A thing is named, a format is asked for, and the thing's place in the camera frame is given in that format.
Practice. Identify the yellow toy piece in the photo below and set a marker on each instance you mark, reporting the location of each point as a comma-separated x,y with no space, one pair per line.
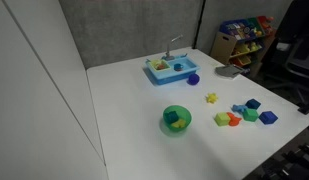
178,124

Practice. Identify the blue toy sink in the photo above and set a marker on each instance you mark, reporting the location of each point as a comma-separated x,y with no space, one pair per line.
167,77

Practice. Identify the green plastic bowl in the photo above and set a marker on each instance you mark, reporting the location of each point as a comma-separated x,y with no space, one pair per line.
184,115

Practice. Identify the red storage bin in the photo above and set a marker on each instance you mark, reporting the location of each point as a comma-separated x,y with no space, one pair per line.
264,22

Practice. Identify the small blue cup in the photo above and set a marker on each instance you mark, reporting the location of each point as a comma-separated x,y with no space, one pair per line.
178,67

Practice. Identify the orange toy shape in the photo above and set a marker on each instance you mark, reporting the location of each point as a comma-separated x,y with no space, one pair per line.
234,120

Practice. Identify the black office chair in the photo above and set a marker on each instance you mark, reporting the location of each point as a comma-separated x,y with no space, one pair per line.
295,50

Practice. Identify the purple ball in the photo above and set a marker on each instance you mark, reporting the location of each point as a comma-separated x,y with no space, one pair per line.
193,79

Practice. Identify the yellow-green sink basket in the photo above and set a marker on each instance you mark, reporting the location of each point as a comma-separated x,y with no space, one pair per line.
155,63

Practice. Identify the lime green cube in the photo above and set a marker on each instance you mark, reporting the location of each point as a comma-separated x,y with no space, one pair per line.
222,119

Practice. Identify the black vertical pole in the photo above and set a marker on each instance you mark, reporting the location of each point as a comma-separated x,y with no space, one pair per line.
198,23

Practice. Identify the grey toy faucet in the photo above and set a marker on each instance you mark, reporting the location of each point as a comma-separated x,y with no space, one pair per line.
168,53

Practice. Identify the dark green toy block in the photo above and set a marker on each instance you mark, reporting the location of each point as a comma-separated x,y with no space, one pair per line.
171,116

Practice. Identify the dark teal cube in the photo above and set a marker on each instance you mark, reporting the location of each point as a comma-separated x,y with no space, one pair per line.
253,104

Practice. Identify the yellow storage bin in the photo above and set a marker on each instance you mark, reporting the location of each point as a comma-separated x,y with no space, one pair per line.
242,49
243,61

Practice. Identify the black equipment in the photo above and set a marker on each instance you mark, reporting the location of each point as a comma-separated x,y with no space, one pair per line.
290,163

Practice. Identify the blue storage bin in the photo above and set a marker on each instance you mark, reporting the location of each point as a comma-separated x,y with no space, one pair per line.
232,29

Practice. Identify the grey flat object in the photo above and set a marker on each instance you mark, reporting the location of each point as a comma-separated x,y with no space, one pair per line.
229,71

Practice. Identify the blue cube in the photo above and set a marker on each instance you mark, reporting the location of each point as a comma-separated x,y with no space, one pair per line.
268,117

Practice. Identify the orange toy food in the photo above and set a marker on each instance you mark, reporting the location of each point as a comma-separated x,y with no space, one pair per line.
161,67

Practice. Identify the wooden toy storage shelf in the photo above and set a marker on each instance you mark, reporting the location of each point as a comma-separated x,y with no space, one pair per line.
222,45

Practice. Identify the yellow star toy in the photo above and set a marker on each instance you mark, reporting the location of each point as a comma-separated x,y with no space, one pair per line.
211,98

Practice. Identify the green storage bin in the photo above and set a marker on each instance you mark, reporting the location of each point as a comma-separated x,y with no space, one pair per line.
254,24

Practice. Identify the light blue toy shape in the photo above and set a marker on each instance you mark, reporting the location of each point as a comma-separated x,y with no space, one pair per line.
238,108

